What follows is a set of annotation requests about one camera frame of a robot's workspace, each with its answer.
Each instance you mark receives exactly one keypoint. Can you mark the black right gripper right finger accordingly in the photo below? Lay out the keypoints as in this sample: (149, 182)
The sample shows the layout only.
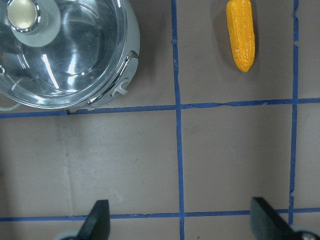
(267, 224)

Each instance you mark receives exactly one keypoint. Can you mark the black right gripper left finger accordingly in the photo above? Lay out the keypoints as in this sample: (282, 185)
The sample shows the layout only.
(97, 225)

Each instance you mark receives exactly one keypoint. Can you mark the glass pot lid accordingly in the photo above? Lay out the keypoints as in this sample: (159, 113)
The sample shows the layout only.
(50, 47)

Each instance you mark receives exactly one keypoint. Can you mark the yellow toy corn cob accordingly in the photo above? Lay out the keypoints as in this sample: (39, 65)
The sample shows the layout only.
(240, 26)

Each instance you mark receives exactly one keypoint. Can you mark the grey-green electric pot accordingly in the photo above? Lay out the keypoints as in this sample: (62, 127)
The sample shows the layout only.
(125, 65)

